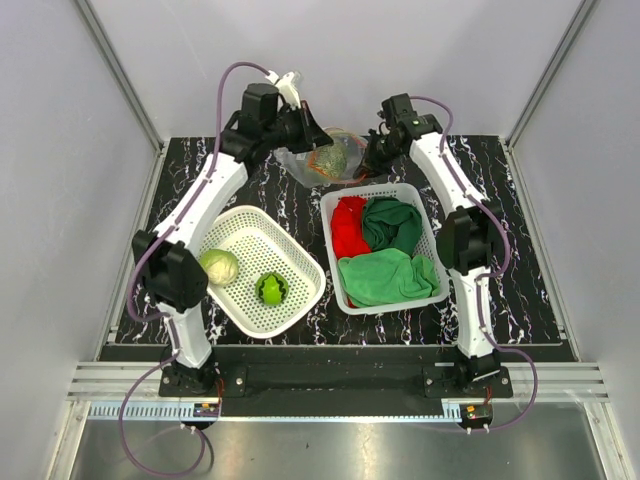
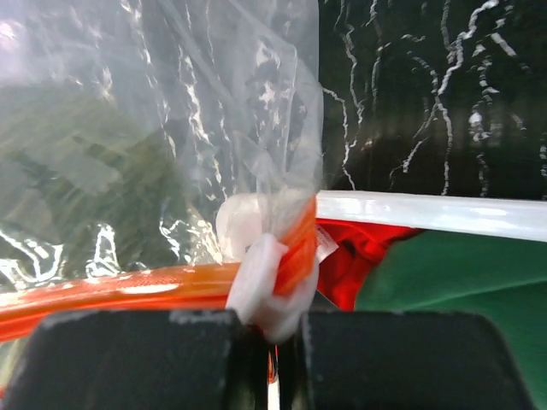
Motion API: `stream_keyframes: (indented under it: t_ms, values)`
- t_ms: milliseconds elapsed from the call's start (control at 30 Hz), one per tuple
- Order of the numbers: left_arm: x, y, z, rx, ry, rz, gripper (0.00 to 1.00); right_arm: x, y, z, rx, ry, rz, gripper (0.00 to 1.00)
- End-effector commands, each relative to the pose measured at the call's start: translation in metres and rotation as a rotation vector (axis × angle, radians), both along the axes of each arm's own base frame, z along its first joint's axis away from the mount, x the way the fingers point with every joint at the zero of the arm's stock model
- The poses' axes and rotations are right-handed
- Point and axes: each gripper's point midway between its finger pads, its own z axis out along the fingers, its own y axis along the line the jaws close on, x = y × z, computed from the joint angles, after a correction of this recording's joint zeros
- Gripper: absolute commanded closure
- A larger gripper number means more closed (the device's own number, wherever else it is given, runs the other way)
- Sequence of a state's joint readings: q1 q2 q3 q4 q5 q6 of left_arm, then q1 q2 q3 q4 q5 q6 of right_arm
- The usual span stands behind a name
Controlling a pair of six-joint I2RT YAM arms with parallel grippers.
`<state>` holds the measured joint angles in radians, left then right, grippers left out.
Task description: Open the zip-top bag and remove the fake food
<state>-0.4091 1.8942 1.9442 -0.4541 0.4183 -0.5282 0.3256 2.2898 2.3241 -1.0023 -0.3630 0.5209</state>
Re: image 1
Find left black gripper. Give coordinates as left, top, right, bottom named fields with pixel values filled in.
left=263, top=101, right=333, bottom=155

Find netted green fake melon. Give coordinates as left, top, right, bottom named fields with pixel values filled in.
left=308, top=143, right=348, bottom=179

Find clear zip top bag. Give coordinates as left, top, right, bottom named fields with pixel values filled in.
left=274, top=127, right=368, bottom=188

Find green fake cabbage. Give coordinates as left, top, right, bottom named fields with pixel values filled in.
left=199, top=249, right=239, bottom=286

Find green fake watermelon ball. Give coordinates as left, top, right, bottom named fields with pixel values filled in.
left=255, top=272, right=289, bottom=306

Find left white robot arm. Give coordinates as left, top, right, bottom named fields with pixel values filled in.
left=129, top=80, right=332, bottom=396

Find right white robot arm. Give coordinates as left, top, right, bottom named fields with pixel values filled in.
left=358, top=93, right=510, bottom=397

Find dark green cloth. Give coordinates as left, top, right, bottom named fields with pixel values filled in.
left=362, top=197, right=423, bottom=255

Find red cloth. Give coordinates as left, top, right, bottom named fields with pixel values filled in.
left=330, top=196, right=371, bottom=259

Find white basket with cloths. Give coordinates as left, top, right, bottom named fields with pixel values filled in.
left=320, top=183, right=449, bottom=315

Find light green towel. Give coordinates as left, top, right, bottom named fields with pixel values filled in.
left=337, top=248, right=441, bottom=308

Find empty white perforated basket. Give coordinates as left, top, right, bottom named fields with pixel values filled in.
left=200, top=205, right=326, bottom=339

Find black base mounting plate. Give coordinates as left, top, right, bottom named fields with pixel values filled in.
left=159, top=363, right=514, bottom=400

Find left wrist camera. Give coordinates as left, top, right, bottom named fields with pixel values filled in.
left=265, top=70, right=302, bottom=109

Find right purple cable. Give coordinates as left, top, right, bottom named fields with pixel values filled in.
left=412, top=95, right=540, bottom=434

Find purple cable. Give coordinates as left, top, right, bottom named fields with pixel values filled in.
left=412, top=95, right=540, bottom=434
left=117, top=62, right=276, bottom=474

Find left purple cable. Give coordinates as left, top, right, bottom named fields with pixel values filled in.
left=117, top=62, right=276, bottom=474

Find white slotted cable duct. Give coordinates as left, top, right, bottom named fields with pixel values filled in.
left=88, top=401, right=220, bottom=421

